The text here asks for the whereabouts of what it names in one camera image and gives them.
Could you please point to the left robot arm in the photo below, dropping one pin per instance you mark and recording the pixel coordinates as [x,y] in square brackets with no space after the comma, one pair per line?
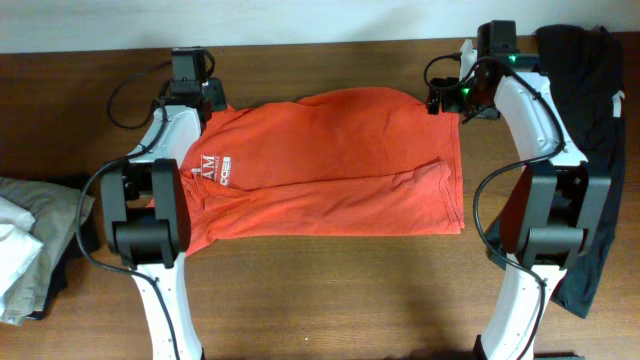
[146,218]

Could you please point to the red t-shirt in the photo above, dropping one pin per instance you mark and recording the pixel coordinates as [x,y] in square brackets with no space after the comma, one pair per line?
[353,162]

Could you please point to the black t-shirt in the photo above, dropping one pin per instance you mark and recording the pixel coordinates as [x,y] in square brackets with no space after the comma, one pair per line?
[586,69]

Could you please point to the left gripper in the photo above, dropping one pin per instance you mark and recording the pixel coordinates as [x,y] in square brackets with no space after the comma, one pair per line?
[214,95]

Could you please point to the grey folded garment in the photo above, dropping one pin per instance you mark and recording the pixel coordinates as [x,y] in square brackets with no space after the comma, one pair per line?
[53,203]

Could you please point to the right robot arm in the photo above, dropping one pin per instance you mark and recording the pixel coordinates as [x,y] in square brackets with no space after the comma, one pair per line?
[551,216]

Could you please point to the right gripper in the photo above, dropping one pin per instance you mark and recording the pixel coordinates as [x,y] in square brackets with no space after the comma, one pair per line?
[445,103]

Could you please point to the white folded garment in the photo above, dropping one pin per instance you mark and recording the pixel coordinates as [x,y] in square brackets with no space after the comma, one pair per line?
[19,247]

